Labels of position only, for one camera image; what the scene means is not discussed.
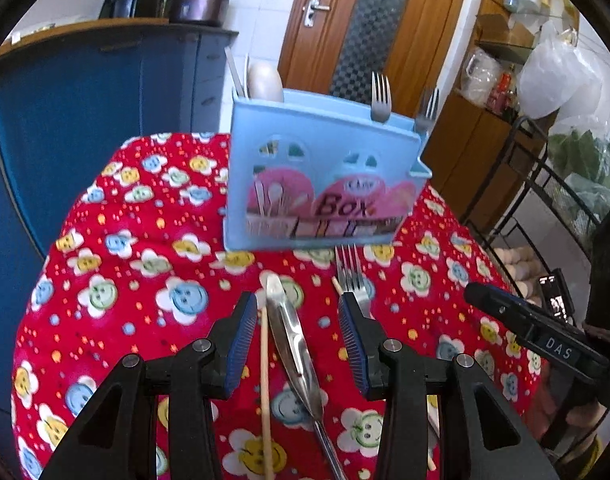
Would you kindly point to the red packets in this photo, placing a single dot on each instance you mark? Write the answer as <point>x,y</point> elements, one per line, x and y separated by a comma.
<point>502,92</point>

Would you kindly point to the cardboard box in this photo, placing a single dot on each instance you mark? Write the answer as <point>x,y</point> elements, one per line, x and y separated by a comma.
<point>505,30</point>

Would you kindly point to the clear plastic bag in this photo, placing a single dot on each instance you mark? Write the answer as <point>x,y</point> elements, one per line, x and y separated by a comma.
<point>480,77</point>

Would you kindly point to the light blue utensil holder box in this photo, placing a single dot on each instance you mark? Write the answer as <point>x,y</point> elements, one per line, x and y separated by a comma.
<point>325,130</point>

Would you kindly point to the dark rice cooker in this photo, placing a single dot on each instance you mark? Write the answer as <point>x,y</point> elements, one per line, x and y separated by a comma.
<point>197,7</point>

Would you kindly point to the white plastic bag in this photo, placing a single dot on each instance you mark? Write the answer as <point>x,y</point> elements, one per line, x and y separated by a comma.
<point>550,80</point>

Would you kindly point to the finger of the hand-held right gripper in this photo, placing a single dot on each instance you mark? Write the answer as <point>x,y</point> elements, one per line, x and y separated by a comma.
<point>490,302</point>

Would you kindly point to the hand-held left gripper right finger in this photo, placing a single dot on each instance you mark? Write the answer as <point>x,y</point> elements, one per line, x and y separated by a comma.
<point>352,345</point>

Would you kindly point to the red printed tablecloth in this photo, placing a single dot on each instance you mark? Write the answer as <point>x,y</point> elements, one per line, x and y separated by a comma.
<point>135,260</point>

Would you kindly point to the bag of green vegetables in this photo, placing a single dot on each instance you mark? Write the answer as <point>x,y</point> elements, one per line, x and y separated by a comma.
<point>585,160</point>

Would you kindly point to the black metal rack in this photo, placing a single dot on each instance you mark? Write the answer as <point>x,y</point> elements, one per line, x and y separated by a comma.
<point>510,140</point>

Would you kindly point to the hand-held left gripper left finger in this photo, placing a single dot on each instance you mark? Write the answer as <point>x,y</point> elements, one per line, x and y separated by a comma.
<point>240,340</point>

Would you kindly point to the wooden shelf cabinet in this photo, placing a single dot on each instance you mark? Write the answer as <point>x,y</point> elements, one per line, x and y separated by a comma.
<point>465,150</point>

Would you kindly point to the wooden cutting board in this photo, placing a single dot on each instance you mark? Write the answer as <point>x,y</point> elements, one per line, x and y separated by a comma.
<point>110,24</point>

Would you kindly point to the wooden door with glass pane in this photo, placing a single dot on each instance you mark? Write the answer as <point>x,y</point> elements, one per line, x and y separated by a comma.
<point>415,20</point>

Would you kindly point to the blue kitchen base cabinets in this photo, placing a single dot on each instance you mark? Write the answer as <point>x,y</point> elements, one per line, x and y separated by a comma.
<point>85,100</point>

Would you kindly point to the stainless steel knife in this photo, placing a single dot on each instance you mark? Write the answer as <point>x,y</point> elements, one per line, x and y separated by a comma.
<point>292,335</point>

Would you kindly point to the pile of eggs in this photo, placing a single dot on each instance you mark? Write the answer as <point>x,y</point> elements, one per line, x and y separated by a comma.
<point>515,270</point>

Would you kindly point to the stainless steel fork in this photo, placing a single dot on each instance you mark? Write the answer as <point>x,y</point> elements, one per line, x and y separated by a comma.
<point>426,117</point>
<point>381,105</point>
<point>352,280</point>

